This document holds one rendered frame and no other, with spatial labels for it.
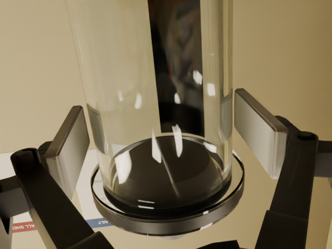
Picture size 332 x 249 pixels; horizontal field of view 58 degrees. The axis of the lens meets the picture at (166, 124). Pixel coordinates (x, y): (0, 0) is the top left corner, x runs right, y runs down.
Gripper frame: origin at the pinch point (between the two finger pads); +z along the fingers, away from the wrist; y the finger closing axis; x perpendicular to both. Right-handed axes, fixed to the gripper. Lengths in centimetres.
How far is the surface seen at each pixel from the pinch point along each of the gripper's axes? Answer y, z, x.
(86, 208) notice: -24, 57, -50
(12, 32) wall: -31, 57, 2
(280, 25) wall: 33, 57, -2
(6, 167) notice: -42, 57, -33
